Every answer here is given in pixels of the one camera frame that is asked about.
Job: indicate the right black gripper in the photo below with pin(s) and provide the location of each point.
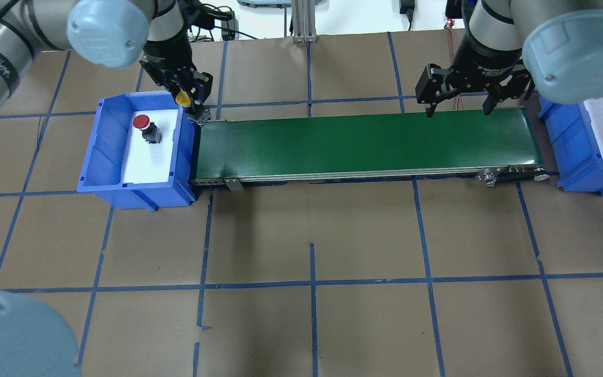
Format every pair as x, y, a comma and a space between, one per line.
490, 58

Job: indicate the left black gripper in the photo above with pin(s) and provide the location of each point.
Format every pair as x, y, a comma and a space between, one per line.
167, 54

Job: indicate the yellow push button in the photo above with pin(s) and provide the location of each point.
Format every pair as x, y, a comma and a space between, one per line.
183, 99

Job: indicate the red push button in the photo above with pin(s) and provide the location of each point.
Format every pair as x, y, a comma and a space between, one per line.
149, 130

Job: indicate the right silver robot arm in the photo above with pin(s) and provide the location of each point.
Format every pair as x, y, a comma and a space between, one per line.
512, 48

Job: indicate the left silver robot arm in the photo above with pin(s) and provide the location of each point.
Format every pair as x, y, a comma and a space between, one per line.
114, 34

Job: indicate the green conveyor belt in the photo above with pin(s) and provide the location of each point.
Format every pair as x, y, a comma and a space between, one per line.
494, 148

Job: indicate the white foam in left bin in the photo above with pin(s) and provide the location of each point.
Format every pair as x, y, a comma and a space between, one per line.
145, 163

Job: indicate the black power adapter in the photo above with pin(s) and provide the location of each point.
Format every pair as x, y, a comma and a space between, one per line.
407, 7

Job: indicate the left blue plastic bin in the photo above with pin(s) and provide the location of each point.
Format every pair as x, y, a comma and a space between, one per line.
100, 173

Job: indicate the blue plastic bin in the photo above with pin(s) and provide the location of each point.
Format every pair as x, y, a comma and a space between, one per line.
574, 146
100, 173

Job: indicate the right blue plastic bin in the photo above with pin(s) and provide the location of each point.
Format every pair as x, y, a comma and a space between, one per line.
574, 146

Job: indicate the aluminium frame post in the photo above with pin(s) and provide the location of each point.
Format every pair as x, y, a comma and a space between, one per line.
304, 21

